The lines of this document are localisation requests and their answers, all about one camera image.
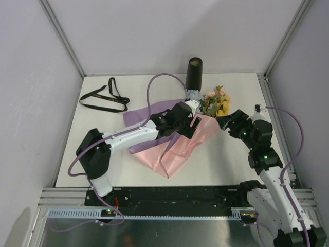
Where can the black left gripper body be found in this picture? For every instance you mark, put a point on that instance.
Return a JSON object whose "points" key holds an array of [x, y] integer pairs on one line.
{"points": [[183, 128]]}

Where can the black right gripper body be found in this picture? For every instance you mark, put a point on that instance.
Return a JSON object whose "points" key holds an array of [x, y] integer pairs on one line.
{"points": [[242, 128]]}

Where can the yellow artificial flower stem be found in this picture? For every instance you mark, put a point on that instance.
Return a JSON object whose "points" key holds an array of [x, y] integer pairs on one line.
{"points": [[223, 107]]}

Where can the blue artificial flower stem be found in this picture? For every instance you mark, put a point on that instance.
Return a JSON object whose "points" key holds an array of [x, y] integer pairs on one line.
{"points": [[194, 95]]}

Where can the pink rose flower stem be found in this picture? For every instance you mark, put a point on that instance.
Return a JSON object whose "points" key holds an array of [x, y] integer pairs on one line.
{"points": [[214, 96]]}

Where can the pink paper flower bouquet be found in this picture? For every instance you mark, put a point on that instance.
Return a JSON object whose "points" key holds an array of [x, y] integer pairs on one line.
{"points": [[167, 154]]}

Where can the black ribbon gold lettering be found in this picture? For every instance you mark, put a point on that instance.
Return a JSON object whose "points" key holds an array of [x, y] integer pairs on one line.
{"points": [[114, 97]]}

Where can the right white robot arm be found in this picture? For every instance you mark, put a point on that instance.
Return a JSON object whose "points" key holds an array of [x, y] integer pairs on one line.
{"points": [[271, 196]]}

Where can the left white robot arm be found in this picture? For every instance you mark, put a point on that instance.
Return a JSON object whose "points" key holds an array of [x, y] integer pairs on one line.
{"points": [[95, 151]]}

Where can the black cylindrical vase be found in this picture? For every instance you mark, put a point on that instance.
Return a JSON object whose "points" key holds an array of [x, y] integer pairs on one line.
{"points": [[194, 74]]}

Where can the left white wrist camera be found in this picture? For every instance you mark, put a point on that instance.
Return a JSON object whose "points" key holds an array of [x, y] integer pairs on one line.
{"points": [[193, 104]]}

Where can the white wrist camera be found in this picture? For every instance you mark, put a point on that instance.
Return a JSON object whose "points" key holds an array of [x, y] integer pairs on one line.
{"points": [[259, 108], [193, 104]]}

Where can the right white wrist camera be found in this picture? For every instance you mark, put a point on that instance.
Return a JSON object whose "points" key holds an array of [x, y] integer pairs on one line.
{"points": [[259, 108]]}

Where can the aluminium frame profile right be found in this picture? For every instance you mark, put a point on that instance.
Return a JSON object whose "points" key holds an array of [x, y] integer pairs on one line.
{"points": [[261, 94]]}

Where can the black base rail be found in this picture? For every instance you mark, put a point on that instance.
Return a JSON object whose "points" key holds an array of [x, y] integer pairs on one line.
{"points": [[181, 199]]}

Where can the white slotted cable duct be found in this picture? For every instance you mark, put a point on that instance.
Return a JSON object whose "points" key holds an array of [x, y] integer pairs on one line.
{"points": [[104, 214]]}

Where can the aluminium frame post right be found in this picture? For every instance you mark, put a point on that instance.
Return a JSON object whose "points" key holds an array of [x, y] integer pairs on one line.
{"points": [[292, 28]]}

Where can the aluminium frame post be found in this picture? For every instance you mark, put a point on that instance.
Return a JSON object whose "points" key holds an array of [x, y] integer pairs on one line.
{"points": [[292, 28], [49, 12]]}

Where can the aluminium frame post left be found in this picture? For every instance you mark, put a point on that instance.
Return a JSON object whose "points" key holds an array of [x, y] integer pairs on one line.
{"points": [[49, 12]]}

